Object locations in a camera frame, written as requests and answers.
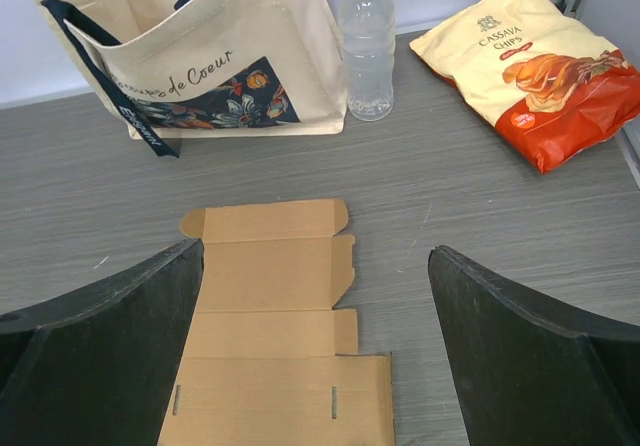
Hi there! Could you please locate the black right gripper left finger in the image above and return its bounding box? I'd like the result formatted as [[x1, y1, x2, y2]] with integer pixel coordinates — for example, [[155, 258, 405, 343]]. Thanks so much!
[[1, 239, 204, 445]]

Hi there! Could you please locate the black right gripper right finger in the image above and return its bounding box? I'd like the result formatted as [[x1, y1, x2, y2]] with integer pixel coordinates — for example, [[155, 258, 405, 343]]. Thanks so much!
[[428, 246, 639, 445]]

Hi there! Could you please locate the brown cardboard box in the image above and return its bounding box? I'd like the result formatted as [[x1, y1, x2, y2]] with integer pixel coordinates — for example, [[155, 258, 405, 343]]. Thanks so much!
[[159, 199, 395, 445]]

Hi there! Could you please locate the cassava chips bag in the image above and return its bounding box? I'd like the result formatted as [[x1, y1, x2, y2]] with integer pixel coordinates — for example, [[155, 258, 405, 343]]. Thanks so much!
[[410, 0, 639, 173]]

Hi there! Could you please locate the beige canvas tote bag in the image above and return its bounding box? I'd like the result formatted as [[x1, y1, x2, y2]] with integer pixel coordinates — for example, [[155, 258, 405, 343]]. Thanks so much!
[[35, 0, 347, 156]]

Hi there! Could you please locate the clear plastic water bottle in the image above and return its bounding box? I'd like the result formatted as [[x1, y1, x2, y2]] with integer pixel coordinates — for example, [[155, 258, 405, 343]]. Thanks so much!
[[337, 0, 396, 122]]

